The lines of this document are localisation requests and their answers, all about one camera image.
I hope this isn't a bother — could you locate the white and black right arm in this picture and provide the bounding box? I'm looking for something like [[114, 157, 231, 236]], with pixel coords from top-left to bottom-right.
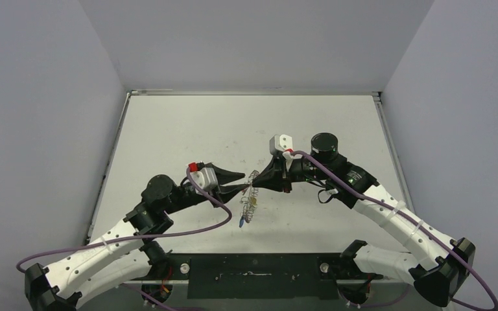
[[252, 133, 476, 307]]

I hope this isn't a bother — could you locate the aluminium frame rail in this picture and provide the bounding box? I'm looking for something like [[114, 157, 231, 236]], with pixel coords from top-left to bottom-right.
[[62, 253, 451, 285]]

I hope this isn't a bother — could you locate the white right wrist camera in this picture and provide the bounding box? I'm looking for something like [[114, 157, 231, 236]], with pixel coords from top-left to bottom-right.
[[269, 134, 293, 161]]

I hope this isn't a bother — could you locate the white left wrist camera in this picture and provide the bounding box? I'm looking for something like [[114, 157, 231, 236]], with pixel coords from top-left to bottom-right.
[[188, 162, 219, 192]]

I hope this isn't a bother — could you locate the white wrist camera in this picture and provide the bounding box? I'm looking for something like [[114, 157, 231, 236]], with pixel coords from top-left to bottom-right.
[[269, 134, 293, 161], [188, 162, 219, 192]]

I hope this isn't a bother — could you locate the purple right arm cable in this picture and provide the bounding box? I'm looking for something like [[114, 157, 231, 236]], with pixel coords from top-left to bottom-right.
[[289, 150, 498, 311]]

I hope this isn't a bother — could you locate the metal ring disc with keyrings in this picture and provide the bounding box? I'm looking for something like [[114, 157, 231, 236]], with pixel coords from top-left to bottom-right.
[[240, 170, 259, 224]]

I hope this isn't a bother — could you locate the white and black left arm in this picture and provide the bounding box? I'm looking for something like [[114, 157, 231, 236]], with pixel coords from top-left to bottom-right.
[[23, 163, 248, 310]]

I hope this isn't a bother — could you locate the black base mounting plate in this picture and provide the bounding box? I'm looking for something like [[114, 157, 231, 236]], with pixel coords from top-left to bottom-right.
[[138, 253, 377, 300]]

